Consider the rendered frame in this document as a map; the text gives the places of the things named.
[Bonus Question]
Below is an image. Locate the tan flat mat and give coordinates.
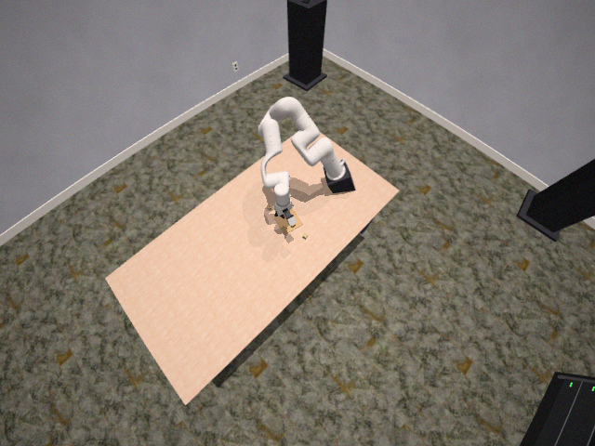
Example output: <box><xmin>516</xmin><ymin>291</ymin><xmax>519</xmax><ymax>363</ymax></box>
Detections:
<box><xmin>274</xmin><ymin>208</ymin><xmax>303</xmax><ymax>235</ymax></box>

